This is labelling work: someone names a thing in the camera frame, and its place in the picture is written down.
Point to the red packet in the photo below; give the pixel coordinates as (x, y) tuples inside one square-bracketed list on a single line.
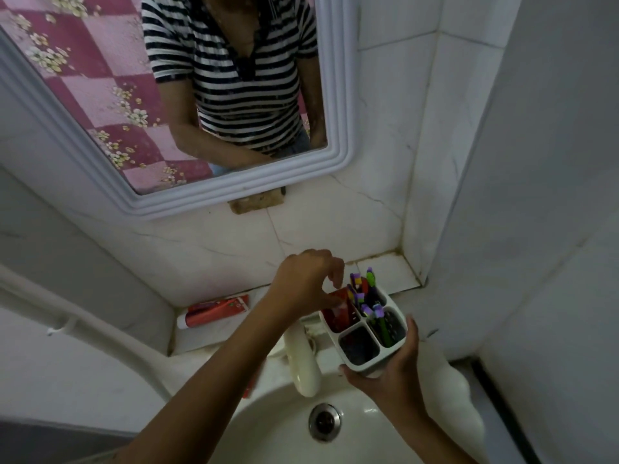
[(336, 309)]

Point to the person's right hand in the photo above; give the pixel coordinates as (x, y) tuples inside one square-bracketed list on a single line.
[(399, 376)]

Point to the person's right forearm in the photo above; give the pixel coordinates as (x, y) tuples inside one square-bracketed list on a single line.
[(435, 442)]

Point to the red toothpaste tube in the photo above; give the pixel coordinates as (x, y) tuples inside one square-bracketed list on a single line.
[(215, 311)]

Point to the person's left thumb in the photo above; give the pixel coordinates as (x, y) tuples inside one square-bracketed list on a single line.
[(332, 303)]

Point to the white faucet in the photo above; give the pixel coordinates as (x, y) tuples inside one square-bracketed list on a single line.
[(302, 357)]

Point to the white four-compartment toothbrush holder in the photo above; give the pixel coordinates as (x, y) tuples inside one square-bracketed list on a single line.
[(375, 355)]

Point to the person's right thumb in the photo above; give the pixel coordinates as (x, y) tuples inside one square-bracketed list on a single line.
[(411, 340)]

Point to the metal sink drain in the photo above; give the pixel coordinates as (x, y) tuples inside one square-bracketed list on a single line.
[(325, 422)]

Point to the white sink basin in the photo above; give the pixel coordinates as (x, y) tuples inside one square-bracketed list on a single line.
[(309, 430)]

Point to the person's left forearm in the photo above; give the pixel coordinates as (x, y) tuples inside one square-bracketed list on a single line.
[(208, 386)]

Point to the white-framed wall mirror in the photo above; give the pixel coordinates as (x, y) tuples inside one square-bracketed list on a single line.
[(169, 91)]

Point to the person's left hand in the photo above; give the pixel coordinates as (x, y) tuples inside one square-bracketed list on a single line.
[(300, 285)]

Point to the white wall pipe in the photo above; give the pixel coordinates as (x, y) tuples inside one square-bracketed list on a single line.
[(77, 328)]

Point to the brown mirror mount block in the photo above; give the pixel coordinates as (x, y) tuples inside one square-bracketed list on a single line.
[(256, 200)]

